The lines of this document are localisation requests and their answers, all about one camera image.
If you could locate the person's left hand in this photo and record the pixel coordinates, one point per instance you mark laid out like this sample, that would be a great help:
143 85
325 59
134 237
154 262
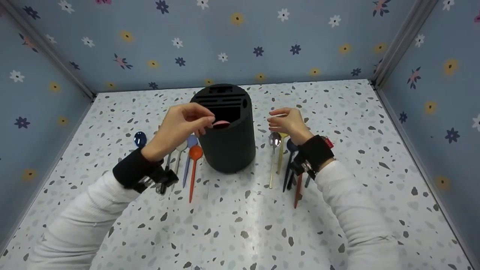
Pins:
174 127

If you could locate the person's right hand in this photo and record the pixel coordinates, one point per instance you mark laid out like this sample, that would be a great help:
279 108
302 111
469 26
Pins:
294 125

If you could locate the pink spoon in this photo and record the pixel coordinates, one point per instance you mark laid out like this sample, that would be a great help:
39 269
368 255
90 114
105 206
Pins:
222 123

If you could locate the person's right forearm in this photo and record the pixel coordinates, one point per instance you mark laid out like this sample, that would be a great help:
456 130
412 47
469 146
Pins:
356 217

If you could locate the person's left forearm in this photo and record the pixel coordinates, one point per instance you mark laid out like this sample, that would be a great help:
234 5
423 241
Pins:
86 221

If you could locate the beige spoon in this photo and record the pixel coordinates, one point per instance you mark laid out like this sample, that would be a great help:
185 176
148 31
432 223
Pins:
181 147

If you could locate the navy spoon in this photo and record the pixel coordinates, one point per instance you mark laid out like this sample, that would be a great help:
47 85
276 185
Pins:
291 147

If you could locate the light blue spoon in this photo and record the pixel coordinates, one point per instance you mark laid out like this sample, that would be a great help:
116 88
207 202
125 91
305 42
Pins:
192 141

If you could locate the orange spoon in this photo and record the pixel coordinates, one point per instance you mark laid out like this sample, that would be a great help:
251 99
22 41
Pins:
195 153

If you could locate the black wrist band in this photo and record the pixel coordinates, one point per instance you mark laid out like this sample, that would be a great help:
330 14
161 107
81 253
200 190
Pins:
317 152
133 168

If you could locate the shiny dark blue spoon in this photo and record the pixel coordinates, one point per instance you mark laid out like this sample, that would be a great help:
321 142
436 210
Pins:
140 139

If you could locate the grey spoon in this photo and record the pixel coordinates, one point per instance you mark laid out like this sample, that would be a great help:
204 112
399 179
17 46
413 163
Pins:
307 181

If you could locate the black cylindrical utensil holder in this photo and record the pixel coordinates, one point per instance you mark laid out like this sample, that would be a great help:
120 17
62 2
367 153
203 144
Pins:
228 148

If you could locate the red-brown spoon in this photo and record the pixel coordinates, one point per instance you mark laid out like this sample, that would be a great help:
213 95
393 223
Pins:
298 191

